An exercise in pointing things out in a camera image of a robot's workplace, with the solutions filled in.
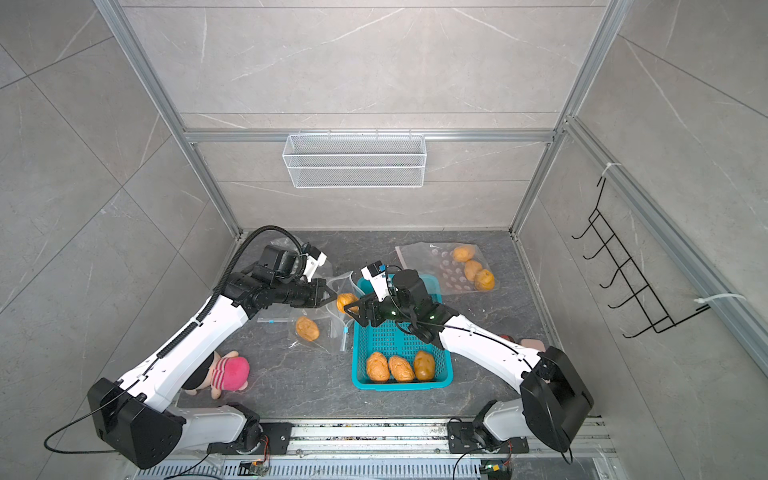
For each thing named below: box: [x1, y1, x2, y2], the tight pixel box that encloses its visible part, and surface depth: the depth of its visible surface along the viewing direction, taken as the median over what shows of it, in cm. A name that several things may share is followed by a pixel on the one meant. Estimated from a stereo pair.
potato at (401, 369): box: [388, 356, 414, 382], surface depth 81 cm
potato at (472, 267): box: [464, 260, 482, 281], surface depth 105 cm
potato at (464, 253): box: [453, 245, 476, 262], surface depth 109 cm
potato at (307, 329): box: [295, 316, 320, 342], surface depth 90 cm
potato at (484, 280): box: [474, 269, 495, 291], surface depth 99 cm
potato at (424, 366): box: [414, 350, 435, 381], surface depth 83 cm
